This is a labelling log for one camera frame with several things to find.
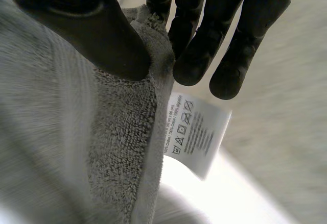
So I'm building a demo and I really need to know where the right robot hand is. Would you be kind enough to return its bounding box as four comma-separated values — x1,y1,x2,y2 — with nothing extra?
7,0,313,101

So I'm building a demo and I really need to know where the grey towel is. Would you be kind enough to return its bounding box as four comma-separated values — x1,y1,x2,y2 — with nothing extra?
0,0,233,224

